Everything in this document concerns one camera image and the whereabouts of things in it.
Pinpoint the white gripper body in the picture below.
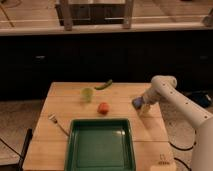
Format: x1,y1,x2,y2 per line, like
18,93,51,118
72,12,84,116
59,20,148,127
142,87,162,105

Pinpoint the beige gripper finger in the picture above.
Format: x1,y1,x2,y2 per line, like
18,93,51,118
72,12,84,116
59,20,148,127
139,104,151,116

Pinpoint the blue sponge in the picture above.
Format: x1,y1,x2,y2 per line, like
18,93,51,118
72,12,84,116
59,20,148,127
132,97,145,109

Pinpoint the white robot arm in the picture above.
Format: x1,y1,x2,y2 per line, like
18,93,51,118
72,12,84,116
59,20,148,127
141,75,213,171

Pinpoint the green plastic tray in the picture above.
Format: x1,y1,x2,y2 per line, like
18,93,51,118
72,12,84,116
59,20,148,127
64,119,136,171

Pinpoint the red tomato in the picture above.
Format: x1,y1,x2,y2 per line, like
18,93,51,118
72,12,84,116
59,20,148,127
97,102,109,115

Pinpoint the green chili pepper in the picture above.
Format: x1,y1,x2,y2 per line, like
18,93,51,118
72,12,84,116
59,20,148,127
94,79,113,90

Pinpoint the green plastic cup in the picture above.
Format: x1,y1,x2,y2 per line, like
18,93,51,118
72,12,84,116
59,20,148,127
81,88,93,103

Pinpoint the black pole at left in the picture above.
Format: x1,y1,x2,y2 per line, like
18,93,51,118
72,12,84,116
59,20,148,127
17,129,33,171

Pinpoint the black cable on floor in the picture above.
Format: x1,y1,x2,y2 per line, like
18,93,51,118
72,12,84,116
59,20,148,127
168,141,196,171

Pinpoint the wooden frame structure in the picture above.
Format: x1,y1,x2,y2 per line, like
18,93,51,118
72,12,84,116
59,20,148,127
54,0,134,31

